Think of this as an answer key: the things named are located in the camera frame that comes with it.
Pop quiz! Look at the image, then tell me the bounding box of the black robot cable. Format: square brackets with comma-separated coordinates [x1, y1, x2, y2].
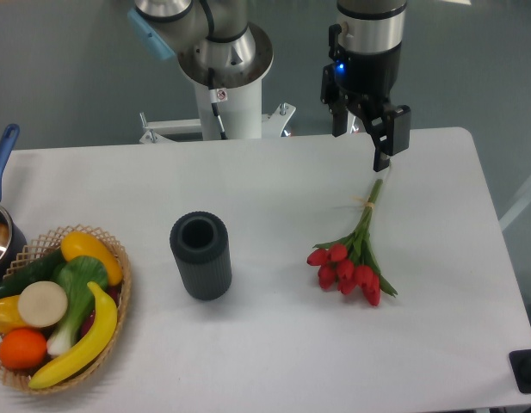
[198, 0, 229, 141]

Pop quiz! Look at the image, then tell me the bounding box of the red tulip bouquet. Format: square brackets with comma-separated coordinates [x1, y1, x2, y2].
[306, 179, 398, 307]

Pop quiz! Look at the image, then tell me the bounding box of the black device at table edge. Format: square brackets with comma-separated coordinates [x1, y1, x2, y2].
[509, 349, 531, 394]

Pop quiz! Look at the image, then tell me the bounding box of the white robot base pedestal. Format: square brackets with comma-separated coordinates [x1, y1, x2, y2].
[127, 0, 297, 145]

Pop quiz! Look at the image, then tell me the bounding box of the beige round mushroom cap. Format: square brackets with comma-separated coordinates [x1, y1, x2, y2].
[17, 281, 68, 328]

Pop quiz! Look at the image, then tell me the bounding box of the white frame at right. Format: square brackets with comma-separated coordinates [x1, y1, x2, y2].
[499, 175, 531, 231]

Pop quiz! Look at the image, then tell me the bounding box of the green cucumber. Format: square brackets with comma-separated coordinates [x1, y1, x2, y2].
[0, 250, 65, 299]

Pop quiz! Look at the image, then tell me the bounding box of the blue handled saucepan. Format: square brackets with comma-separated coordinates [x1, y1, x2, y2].
[0, 124, 27, 282]

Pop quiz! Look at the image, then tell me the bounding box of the orange fruit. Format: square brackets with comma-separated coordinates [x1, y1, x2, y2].
[0, 328, 46, 370]

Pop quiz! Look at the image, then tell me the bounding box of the yellow banana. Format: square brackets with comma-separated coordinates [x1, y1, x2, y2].
[28, 281, 118, 390]

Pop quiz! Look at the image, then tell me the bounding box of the woven wicker basket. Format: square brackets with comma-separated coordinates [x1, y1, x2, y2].
[0, 225, 132, 395]

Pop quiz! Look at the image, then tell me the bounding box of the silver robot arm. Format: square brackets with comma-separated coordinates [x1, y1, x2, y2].
[320, 1, 411, 172]

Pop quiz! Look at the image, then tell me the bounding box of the green bok choy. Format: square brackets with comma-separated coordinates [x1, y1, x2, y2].
[47, 256, 108, 358]

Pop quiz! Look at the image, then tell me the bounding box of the dark grey ribbed vase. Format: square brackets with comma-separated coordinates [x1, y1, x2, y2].
[170, 211, 232, 301]

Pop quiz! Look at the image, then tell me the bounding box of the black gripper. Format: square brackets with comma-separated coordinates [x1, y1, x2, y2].
[320, 24, 411, 172]

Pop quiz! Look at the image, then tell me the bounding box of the yellow bell pepper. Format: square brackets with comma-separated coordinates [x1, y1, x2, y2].
[0, 295, 29, 334]

